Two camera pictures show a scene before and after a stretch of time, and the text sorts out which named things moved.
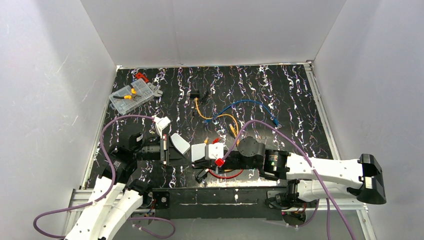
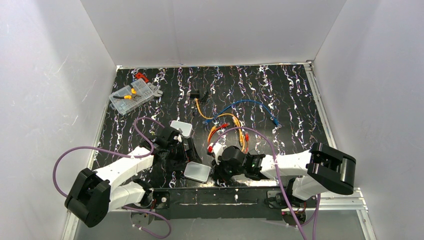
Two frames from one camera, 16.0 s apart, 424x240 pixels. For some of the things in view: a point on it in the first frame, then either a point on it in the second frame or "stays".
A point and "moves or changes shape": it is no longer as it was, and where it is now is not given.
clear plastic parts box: x=125 y=105 stays
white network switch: x=180 y=143 moves or changes shape
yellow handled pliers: x=128 y=96 stays
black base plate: x=256 y=203 stays
